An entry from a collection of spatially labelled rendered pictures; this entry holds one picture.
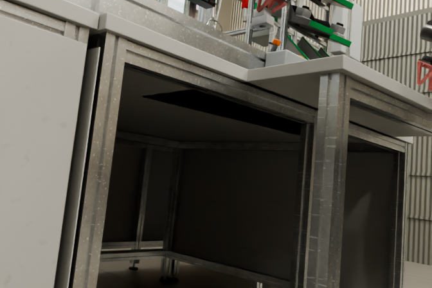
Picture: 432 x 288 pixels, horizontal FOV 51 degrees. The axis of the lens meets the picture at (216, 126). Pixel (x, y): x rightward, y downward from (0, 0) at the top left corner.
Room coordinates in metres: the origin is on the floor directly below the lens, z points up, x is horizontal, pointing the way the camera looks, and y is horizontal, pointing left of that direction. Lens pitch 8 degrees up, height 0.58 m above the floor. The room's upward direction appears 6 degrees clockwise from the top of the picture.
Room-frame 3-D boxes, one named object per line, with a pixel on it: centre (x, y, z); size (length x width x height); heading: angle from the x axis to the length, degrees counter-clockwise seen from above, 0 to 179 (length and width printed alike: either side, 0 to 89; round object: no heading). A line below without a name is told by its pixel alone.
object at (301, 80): (1.42, -0.32, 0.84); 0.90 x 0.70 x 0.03; 133
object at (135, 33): (1.78, 0.21, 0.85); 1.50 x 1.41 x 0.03; 137
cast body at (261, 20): (1.48, -0.12, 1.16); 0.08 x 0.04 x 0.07; 47
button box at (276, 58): (1.27, -0.21, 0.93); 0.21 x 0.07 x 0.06; 137
